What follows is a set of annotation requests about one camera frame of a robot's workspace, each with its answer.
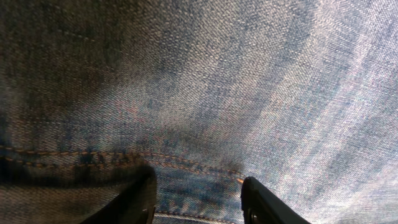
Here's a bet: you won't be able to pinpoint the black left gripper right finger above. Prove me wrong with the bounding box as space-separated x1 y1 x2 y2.
241 177 310 224

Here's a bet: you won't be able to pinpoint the light blue denim jeans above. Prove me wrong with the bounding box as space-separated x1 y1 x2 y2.
1 0 397 223

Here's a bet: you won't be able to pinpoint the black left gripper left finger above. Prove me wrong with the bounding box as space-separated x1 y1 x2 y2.
82 166 157 224

